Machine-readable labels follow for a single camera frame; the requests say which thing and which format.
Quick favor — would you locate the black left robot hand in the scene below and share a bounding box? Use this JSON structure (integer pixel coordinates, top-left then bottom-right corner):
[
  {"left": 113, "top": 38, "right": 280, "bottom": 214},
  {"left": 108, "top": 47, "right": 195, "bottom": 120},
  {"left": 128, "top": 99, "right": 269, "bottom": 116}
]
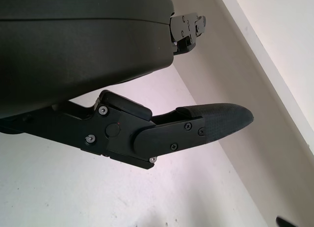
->
[{"left": 0, "top": 0, "right": 255, "bottom": 170}]

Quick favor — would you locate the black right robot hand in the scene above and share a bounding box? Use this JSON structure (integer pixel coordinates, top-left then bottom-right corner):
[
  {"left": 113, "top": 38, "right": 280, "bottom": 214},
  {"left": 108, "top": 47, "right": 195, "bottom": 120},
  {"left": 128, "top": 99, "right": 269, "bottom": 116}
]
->
[{"left": 275, "top": 218, "right": 296, "bottom": 227}]

